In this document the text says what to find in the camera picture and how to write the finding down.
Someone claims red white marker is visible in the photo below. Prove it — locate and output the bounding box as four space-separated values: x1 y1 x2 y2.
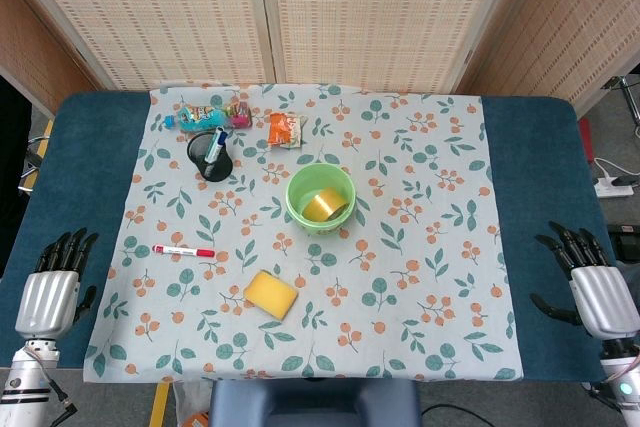
152 244 216 259

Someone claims orange snack packet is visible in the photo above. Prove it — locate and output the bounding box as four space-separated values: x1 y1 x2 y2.
268 112 307 149

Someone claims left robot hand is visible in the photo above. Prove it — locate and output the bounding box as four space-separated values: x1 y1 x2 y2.
14 227 99 340

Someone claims white power strip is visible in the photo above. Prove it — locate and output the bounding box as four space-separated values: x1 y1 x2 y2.
593 174 635 200

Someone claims yellow tape roll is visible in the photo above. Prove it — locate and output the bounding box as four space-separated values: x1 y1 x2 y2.
302 188 349 223

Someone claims woven folding screen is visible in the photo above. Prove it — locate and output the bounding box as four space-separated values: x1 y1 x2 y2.
0 0 640 118

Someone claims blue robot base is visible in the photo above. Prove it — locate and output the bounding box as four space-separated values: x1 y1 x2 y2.
208 377 422 427

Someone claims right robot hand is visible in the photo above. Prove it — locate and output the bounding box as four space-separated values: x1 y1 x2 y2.
530 220 640 340

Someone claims black mesh pen holder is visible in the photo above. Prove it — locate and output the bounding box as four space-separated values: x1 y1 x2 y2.
187 130 233 183

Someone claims blue marker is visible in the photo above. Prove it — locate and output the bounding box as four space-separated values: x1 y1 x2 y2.
204 127 228 164

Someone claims green plastic bucket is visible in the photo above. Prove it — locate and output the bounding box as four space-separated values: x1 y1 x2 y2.
285 163 357 237

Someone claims blue table mat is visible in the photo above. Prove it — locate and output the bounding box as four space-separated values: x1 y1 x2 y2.
10 90 621 382

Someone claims colourful plastic bottle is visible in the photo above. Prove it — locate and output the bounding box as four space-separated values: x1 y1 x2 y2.
163 101 253 131

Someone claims yellow sponge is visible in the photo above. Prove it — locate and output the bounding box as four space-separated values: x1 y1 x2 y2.
242 269 299 322

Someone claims floral tablecloth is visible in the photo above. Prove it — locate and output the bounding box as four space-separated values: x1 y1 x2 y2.
83 81 524 383

